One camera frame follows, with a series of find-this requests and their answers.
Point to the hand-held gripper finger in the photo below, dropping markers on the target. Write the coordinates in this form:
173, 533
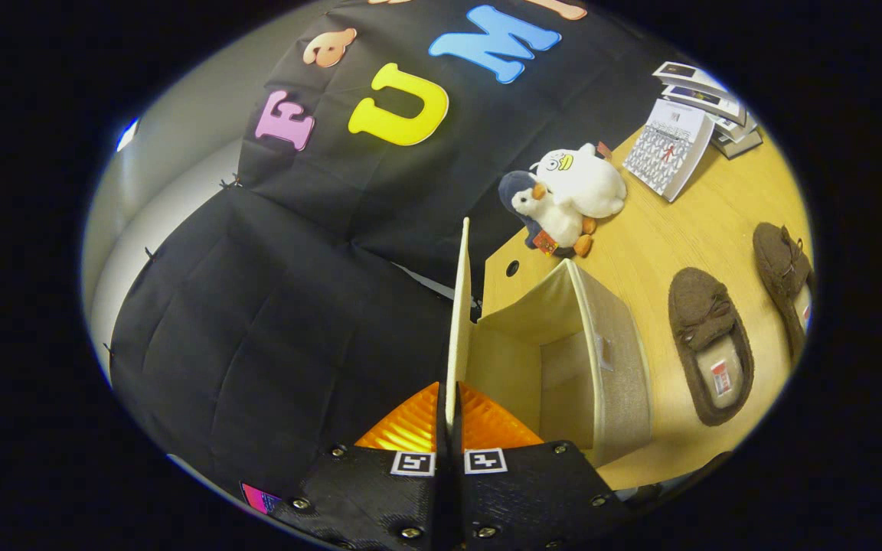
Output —
442, 490
459, 490

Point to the white book with blue picture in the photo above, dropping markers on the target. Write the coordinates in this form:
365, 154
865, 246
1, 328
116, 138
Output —
705, 101

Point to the dark grey book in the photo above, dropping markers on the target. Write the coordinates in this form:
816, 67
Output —
739, 145

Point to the plain white book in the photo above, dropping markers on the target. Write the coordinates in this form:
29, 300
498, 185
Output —
739, 128

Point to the grey white penguin plush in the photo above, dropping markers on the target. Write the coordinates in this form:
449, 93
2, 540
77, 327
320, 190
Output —
556, 218

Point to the grey patterned cover book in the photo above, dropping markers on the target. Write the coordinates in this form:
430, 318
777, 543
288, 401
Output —
667, 149

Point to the beige fabric storage box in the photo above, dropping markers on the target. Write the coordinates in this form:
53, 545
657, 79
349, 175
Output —
625, 367

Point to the brown fuzzy shoe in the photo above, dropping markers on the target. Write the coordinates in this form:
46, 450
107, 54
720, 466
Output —
774, 252
694, 298

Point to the white duck plush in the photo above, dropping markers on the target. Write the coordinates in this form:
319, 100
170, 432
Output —
586, 184

